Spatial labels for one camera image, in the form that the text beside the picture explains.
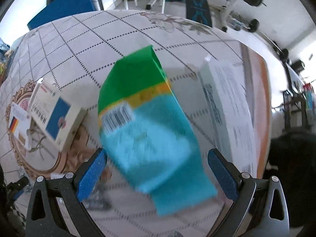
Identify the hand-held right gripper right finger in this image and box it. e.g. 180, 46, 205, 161
207, 148, 290, 237

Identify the dark jacket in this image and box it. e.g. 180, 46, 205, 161
265, 128, 316, 228

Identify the patterned floral tablecloth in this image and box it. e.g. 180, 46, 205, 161
0, 9, 272, 237

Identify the large white printed box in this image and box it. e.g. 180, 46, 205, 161
199, 55, 258, 178

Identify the white box with flag print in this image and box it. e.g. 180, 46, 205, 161
7, 102, 32, 151

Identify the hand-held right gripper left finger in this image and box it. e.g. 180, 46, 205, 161
25, 148, 108, 237

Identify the green and teal carton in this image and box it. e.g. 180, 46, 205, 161
97, 45, 218, 216

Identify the clear plastic wrapper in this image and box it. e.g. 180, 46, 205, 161
84, 168, 114, 210

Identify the black board with blue pattern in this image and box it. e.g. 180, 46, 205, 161
185, 0, 213, 27

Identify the blue mat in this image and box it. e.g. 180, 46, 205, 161
27, 0, 98, 31

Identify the white and blue box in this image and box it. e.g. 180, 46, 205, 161
26, 78, 88, 151

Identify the dark metal rack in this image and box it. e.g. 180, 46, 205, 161
281, 79, 316, 129

